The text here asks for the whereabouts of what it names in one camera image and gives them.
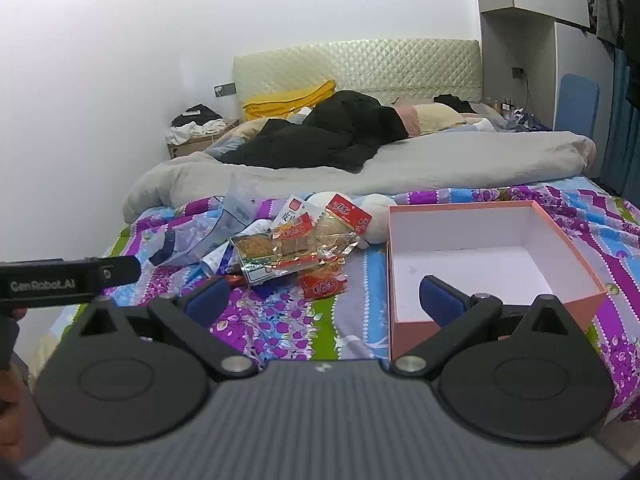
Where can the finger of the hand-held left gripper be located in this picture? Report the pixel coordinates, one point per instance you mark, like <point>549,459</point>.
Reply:
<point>117,270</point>

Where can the blue curtain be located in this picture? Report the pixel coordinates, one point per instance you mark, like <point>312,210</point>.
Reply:
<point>622,150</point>

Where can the group of small bottles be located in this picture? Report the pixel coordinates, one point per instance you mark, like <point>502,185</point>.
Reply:
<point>507,106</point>

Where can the dark blue patterned cloth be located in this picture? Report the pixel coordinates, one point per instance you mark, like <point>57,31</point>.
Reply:
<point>527,121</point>

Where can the white blue snack packet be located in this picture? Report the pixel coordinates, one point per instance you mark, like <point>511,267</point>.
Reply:
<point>215,260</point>

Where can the pink cardboard box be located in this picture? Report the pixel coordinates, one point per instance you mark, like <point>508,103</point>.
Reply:
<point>475,240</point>

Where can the purple floral bedsheet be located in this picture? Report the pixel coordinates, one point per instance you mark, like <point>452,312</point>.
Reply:
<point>300,320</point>

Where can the pink pillow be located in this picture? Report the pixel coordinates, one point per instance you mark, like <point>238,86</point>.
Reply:
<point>409,120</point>

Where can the person's left hand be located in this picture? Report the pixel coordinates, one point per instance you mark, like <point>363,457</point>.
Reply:
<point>7,395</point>

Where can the yellow blanket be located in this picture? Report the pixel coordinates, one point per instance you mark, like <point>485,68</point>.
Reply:
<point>280,102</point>

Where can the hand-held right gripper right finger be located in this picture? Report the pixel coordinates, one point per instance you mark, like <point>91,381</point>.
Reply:
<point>440,302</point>

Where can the grey striped hanging garment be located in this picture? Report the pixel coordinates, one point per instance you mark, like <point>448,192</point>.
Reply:
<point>607,5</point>

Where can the black hanging garment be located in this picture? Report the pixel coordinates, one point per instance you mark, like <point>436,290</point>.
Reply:
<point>632,20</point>

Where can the black cloth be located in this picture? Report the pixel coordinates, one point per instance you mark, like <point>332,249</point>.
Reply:
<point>452,102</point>

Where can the black jacket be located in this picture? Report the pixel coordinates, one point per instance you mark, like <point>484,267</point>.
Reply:
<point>325,130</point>

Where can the brown snack packet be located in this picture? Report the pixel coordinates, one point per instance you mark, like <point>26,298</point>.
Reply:
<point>252,255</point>

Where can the grey wall socket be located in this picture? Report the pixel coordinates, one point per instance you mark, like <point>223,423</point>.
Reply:
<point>225,90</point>

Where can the white plush toy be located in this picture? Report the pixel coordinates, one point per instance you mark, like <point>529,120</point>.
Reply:
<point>377,220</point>

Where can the cream quilted headboard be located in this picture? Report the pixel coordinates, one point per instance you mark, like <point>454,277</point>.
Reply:
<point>400,70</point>

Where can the beige pillow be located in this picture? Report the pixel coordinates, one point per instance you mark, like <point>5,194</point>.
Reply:
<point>440,116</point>

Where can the grey duvet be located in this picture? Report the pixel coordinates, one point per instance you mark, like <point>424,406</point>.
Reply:
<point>450,165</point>

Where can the clear plastic bag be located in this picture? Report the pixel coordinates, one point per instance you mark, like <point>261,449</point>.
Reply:
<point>235,210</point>

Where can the black wall outlet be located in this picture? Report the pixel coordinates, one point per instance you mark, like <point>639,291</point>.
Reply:
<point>518,72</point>

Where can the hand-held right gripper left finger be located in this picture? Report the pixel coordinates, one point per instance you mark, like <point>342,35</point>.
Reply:
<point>207,296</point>

